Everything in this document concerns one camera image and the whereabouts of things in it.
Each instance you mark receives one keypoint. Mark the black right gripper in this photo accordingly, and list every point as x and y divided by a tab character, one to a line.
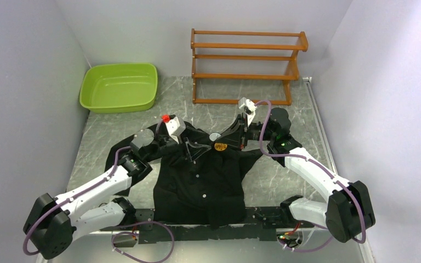
234	135

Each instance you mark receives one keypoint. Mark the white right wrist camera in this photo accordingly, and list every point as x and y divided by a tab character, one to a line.
248	109

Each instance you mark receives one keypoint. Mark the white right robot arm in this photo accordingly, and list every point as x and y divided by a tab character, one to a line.
346	211

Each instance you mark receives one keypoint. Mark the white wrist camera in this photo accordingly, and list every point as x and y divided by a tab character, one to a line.
248	109
175	127

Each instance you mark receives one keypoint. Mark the green plastic basin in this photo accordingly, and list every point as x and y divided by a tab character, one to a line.
119	88

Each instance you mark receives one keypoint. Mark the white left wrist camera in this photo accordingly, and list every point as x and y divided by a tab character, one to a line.
175	127

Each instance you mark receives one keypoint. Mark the black button shirt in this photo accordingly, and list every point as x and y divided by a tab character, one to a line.
205	192

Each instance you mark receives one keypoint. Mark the orange wooden shoe rack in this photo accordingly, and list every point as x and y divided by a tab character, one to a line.
246	55

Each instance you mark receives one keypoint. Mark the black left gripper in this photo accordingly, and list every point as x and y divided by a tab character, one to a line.
194	151

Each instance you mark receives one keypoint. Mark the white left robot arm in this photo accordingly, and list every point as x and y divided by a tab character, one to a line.
55	222

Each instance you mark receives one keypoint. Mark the aluminium table edge rail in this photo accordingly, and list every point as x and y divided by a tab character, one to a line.
365	249

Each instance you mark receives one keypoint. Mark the white round brooch back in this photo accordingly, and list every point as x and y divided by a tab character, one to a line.
214	136

